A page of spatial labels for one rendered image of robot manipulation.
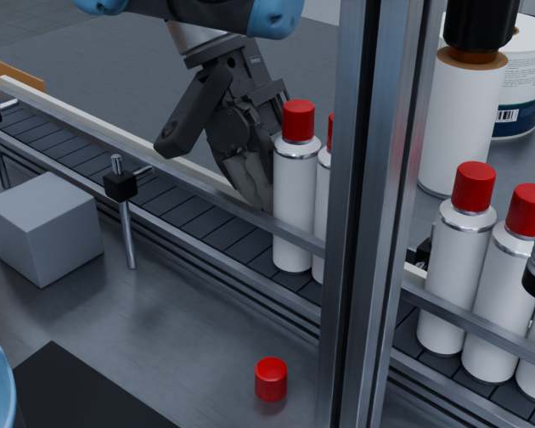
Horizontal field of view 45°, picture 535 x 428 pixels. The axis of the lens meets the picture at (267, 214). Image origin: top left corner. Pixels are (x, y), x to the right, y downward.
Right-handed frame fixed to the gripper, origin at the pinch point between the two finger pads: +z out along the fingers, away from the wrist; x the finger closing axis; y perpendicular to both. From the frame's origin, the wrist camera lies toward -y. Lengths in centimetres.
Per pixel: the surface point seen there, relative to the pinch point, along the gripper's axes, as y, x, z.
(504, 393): -2.2, -24.5, 20.4
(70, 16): 192, 333, -84
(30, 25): 166, 338, -87
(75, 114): 3.9, 38.6, -19.7
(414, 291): -3.8, -19.9, 8.3
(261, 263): -2.4, 1.8, 5.3
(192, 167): 4.0, 15.6, -6.7
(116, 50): 39, 73, -30
